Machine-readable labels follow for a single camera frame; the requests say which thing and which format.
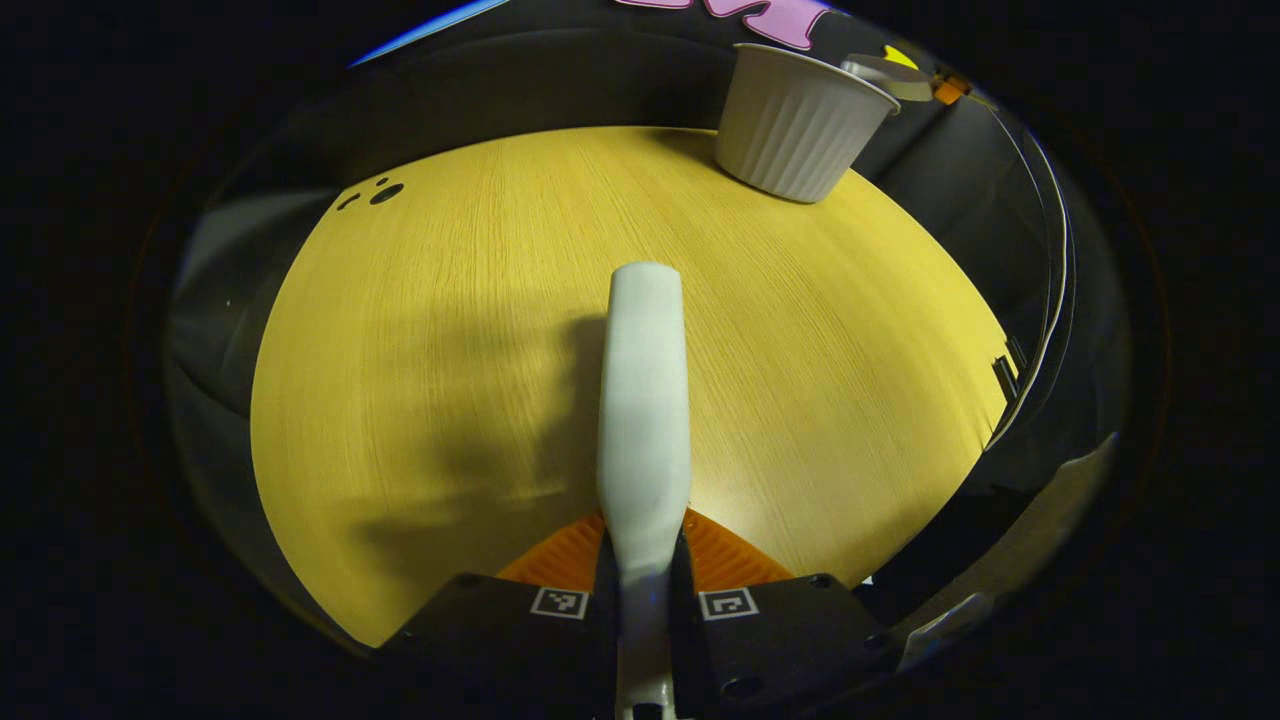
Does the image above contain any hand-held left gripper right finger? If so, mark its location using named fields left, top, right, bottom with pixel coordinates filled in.
left=668, top=508, right=896, bottom=720

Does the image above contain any white ribbed garbage bin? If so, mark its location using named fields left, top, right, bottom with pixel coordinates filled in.
left=714, top=43, right=901, bottom=204

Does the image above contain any grey dustpan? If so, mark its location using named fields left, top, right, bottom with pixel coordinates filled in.
left=840, top=53, right=934, bottom=103

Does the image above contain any small grey broom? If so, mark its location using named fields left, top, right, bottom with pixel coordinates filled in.
left=596, top=262, right=693, bottom=720

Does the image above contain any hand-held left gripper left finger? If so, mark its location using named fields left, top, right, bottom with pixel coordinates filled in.
left=375, top=510, right=617, bottom=720

